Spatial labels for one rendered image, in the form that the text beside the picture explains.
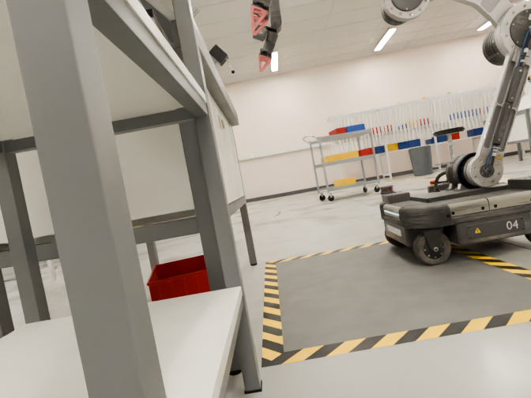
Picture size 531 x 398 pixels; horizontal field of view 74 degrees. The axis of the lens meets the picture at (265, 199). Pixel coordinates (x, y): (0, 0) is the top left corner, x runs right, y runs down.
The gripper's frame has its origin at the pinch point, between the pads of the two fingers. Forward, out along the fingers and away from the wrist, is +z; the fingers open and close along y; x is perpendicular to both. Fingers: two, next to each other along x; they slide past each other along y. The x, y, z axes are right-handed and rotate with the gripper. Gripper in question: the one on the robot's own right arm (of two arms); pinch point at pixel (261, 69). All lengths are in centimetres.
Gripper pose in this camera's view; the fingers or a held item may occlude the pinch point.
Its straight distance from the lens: 200.0
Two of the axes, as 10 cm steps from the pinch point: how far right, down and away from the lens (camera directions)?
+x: 9.4, 3.3, -0.2
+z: -3.3, 9.4, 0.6
